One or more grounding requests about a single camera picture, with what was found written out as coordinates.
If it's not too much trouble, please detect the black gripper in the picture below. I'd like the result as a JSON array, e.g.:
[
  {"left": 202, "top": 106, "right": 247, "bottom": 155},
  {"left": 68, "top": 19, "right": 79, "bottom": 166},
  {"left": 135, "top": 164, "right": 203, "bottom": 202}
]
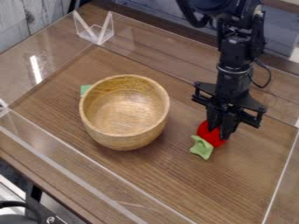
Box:
[{"left": 191, "top": 66, "right": 267, "bottom": 140}]

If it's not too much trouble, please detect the red plush strawberry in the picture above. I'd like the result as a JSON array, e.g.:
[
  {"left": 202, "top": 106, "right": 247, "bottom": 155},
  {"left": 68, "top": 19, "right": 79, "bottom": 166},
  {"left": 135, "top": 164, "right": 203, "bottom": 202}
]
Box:
[{"left": 190, "top": 121, "right": 226, "bottom": 160}]

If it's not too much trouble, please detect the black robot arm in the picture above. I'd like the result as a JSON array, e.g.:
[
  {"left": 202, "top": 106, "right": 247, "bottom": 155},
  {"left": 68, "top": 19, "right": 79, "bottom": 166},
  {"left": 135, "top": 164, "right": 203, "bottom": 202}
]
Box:
[{"left": 176, "top": 0, "right": 267, "bottom": 140}]

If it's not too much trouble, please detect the small green object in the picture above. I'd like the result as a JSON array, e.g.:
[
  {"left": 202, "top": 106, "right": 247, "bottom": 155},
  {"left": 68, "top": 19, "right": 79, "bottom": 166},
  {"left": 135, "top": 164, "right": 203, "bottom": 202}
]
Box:
[{"left": 79, "top": 84, "right": 92, "bottom": 97}]

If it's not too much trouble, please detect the wooden bowl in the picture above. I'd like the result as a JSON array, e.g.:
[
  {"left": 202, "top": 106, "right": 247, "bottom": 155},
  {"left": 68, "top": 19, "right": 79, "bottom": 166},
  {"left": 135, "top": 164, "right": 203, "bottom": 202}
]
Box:
[{"left": 79, "top": 74, "right": 171, "bottom": 151}]

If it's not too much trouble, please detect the blue-grey sofa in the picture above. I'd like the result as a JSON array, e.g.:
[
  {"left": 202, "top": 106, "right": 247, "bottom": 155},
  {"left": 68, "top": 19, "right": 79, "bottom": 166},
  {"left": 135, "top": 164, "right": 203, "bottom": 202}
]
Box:
[{"left": 116, "top": 0, "right": 299, "bottom": 57}]

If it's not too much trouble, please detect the clear acrylic corner bracket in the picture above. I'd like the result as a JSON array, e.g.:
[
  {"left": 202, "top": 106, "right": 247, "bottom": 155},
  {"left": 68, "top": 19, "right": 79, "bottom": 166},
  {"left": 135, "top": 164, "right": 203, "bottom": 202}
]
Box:
[{"left": 72, "top": 11, "right": 115, "bottom": 46}]

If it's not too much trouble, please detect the black table leg bracket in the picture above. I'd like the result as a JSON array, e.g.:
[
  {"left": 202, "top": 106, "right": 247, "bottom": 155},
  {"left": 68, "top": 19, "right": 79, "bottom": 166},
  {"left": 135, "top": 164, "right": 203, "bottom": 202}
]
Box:
[{"left": 26, "top": 185, "right": 68, "bottom": 224}]

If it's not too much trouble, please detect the black cable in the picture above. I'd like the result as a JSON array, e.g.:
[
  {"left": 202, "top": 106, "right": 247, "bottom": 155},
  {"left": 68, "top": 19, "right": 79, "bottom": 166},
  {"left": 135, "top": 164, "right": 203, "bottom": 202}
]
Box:
[{"left": 0, "top": 199, "right": 36, "bottom": 224}]

